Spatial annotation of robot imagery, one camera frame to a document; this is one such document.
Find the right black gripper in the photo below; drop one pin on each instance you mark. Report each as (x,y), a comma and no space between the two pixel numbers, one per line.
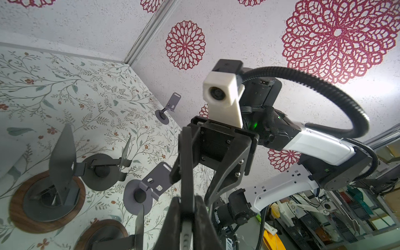
(227,150)

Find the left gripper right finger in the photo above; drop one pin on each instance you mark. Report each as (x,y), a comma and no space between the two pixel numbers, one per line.
(204,234)

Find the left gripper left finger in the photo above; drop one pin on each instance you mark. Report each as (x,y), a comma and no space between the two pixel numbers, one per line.
(169,238)

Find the tall black phone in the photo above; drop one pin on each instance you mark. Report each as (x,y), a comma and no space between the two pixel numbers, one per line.
(187,190)

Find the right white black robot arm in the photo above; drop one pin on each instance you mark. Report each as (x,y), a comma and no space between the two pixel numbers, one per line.
(330,157)

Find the wooden round stand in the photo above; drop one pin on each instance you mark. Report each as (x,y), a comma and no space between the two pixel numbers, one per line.
(110,234)
(48,201)

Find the grey round stand right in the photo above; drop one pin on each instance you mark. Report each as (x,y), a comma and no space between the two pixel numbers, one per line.
(170,106)

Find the grey stand middle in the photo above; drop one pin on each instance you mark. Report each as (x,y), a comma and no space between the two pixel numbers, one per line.
(101,171)

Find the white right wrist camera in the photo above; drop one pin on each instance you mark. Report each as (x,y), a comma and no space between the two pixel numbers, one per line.
(222,91)

